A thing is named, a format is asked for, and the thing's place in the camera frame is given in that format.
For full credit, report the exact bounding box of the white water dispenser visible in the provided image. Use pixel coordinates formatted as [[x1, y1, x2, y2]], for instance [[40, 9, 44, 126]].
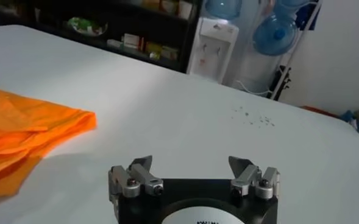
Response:
[[186, 16, 240, 84]]

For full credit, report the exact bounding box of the white paper cup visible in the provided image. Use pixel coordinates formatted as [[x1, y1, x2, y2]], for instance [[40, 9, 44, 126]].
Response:
[[177, 0, 194, 20]]

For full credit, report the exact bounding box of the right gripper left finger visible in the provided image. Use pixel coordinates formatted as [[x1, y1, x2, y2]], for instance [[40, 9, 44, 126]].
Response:
[[108, 155, 165, 201]]

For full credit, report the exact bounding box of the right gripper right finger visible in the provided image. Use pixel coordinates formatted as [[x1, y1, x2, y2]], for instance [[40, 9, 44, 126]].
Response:
[[227, 155, 280, 200]]

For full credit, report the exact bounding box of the red white medicine box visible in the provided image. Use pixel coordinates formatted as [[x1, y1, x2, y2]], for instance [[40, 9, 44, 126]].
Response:
[[122, 33, 144, 51]]

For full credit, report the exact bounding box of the black shelf unit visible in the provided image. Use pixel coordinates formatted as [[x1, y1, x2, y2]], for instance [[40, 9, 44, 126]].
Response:
[[0, 0, 203, 74]]

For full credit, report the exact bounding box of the bowl of green fruit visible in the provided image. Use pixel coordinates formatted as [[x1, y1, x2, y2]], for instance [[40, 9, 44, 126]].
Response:
[[66, 16, 108, 37]]

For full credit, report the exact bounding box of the white metal jug rack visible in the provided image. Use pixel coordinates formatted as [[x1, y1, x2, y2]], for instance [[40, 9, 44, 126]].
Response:
[[233, 0, 324, 100]]

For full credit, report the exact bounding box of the blue white bag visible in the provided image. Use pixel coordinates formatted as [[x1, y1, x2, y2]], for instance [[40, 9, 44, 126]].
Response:
[[338, 110, 359, 132]]

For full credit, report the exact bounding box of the orange t-shirt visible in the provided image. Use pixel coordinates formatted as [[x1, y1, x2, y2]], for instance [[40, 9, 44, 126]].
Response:
[[0, 84, 99, 199]]

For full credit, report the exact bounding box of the blue labelled water jug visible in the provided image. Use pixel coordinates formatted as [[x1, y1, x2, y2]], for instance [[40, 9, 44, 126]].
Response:
[[204, 0, 244, 21]]

